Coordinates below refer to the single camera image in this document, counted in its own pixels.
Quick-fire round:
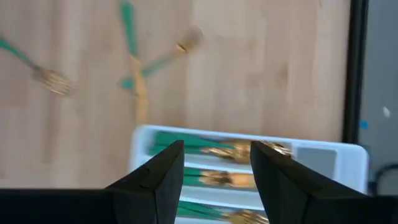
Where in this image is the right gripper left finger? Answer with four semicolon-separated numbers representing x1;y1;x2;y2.
105;139;185;224

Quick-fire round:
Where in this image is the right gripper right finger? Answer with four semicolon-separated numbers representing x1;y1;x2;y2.
250;140;398;224

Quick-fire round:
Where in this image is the white cutlery tray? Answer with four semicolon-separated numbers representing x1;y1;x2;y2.
129;124;371;224

